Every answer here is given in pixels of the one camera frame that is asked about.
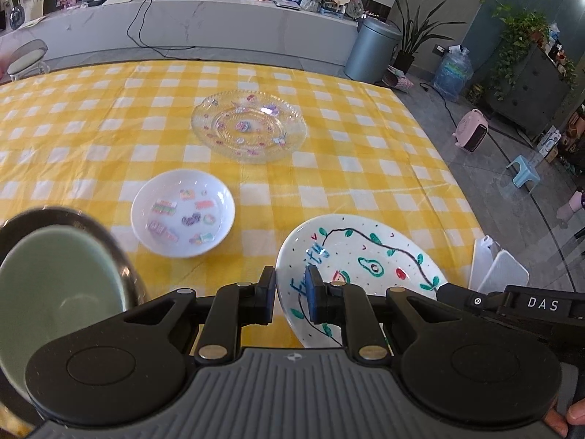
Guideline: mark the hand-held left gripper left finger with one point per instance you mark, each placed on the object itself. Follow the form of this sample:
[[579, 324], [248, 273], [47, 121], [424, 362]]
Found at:
[[263, 297]]

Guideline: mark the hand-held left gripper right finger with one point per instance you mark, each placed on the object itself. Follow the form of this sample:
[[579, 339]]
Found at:
[[315, 295]]

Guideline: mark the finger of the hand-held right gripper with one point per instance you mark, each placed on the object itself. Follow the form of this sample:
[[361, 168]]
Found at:
[[466, 301]]

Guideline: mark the white fruit-painted plate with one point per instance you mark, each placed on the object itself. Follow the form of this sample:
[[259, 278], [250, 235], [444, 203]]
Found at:
[[365, 247]]

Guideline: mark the small white sticker plate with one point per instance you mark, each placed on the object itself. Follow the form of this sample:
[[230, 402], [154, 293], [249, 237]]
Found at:
[[183, 212]]

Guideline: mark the orange steel bowl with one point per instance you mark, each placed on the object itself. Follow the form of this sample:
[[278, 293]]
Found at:
[[116, 251]]

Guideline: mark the clear glass plate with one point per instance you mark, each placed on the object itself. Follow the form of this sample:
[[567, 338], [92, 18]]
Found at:
[[249, 128]]

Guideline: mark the green ceramic bowl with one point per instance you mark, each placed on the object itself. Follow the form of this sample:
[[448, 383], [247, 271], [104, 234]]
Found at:
[[50, 283]]

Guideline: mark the person's right hand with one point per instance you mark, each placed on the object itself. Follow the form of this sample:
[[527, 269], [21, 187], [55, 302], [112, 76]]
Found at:
[[576, 416]]

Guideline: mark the white phone stand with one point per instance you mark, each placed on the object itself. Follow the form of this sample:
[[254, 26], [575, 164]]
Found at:
[[500, 272]]

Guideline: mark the blue plastic stool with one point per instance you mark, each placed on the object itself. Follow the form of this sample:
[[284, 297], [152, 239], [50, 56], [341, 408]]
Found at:
[[523, 169]]

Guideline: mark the pink space heater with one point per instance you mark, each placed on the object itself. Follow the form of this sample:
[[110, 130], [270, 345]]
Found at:
[[470, 130]]

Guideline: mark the grey dresser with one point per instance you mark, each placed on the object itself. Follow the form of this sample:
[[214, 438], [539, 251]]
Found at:
[[530, 91]]

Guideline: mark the blue water jug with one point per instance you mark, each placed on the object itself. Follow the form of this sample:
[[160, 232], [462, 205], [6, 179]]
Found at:
[[452, 73]]

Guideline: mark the patterned gift bag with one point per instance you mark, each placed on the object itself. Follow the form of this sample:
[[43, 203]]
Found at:
[[401, 80]]

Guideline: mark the yellow checked tablecloth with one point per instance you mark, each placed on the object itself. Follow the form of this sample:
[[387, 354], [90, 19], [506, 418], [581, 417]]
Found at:
[[91, 137]]

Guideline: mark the grey-blue trash can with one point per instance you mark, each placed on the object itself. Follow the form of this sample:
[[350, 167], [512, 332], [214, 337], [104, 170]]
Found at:
[[370, 50]]

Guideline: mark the trailing ivy plant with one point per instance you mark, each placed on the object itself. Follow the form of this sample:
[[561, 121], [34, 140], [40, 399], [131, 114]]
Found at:
[[516, 41]]

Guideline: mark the tall leafy potted plant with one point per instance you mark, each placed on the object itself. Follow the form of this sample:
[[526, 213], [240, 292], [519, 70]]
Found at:
[[413, 32]]

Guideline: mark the white marble media console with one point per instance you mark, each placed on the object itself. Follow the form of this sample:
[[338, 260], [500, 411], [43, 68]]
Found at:
[[228, 23]]

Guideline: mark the grey round stool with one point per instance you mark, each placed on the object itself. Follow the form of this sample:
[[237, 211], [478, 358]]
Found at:
[[27, 59]]

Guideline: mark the white picture frame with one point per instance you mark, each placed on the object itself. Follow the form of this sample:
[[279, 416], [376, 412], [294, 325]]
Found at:
[[34, 2]]

